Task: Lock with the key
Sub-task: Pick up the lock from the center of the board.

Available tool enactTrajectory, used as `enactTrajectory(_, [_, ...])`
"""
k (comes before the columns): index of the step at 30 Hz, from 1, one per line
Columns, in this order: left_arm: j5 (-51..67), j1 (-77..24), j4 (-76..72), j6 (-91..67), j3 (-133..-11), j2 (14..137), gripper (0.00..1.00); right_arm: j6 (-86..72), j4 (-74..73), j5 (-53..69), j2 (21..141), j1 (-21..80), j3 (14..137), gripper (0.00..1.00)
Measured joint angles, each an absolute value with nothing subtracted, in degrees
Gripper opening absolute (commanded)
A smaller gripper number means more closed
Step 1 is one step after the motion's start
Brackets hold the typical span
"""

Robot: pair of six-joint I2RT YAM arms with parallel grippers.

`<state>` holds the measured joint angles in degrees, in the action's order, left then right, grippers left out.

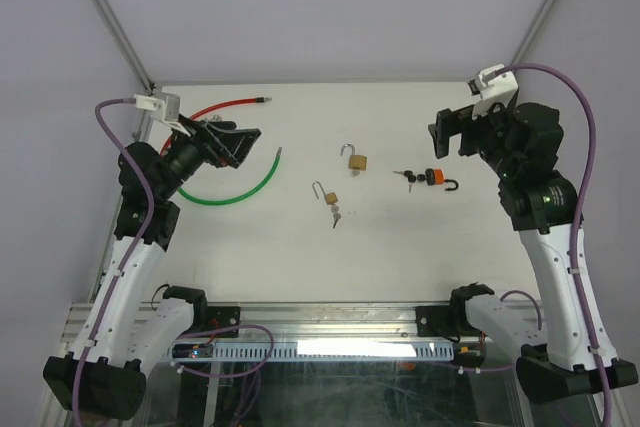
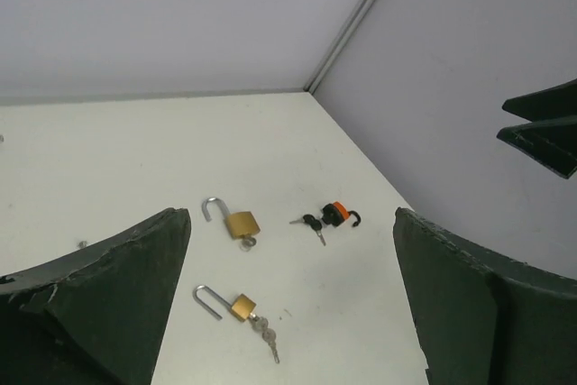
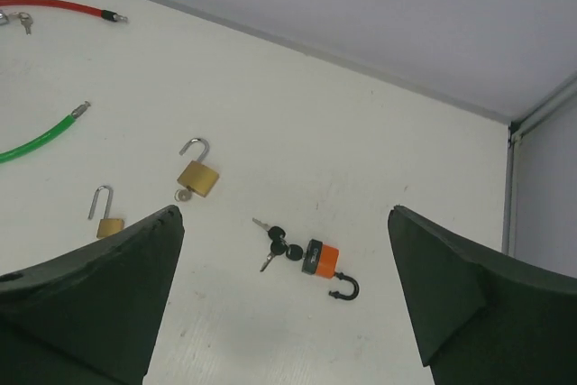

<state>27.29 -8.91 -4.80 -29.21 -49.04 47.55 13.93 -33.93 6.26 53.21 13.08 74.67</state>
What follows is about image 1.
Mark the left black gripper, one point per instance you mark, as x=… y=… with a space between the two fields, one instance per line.
x=220 y=142

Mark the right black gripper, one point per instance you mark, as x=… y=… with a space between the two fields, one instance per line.
x=450 y=123

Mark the large brass padlock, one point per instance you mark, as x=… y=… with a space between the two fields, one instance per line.
x=356 y=163

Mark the small brass padlock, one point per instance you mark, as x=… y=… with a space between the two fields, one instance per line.
x=330 y=198

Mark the small padlock keys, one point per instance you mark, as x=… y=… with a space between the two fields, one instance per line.
x=335 y=214

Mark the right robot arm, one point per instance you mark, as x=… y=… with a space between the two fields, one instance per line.
x=573 y=355

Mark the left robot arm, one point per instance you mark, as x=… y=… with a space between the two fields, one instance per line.
x=106 y=368

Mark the black head key bunch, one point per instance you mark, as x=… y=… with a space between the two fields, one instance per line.
x=412 y=178

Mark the orange black padlock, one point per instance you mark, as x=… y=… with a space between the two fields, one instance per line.
x=436 y=177

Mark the red cable lock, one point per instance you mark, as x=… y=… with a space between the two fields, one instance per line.
x=215 y=107

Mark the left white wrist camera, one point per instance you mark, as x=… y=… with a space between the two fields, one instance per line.
x=164 y=108

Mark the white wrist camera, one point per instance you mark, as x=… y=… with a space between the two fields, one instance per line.
x=164 y=108
x=490 y=86

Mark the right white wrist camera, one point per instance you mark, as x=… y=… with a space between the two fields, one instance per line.
x=490 y=86

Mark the green cable lock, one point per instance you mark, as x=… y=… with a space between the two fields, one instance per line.
x=238 y=195

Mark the right aluminium frame post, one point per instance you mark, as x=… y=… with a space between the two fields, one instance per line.
x=533 y=30

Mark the aluminium frame post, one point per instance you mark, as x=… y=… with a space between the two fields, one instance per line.
x=123 y=43
x=533 y=30

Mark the left black mount plate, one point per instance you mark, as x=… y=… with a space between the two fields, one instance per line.
x=221 y=316

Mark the black mount plate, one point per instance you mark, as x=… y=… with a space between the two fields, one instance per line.
x=433 y=320
x=221 y=316

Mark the right black mount plate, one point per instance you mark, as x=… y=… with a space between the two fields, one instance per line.
x=433 y=320

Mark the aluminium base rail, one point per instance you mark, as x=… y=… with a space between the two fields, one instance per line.
x=290 y=321

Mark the left aluminium frame post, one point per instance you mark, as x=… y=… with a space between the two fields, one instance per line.
x=123 y=43

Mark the slotted cable duct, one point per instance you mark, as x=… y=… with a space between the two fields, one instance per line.
x=314 y=350

